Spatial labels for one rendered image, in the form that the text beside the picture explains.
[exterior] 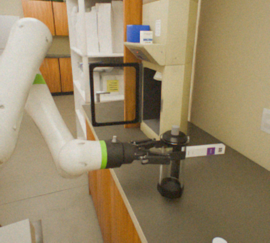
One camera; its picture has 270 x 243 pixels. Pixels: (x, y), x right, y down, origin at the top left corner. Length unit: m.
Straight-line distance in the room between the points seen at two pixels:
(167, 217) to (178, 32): 0.81
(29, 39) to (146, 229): 0.71
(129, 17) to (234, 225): 1.15
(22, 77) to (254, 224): 0.88
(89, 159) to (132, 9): 1.00
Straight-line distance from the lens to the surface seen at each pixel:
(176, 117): 1.29
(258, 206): 1.08
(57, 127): 0.89
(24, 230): 0.65
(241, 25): 1.42
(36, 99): 0.92
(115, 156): 0.76
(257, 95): 1.33
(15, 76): 0.73
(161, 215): 0.94
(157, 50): 1.15
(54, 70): 6.12
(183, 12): 1.21
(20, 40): 0.82
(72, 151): 0.73
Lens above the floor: 1.57
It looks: 17 degrees down
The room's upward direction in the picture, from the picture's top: 1 degrees clockwise
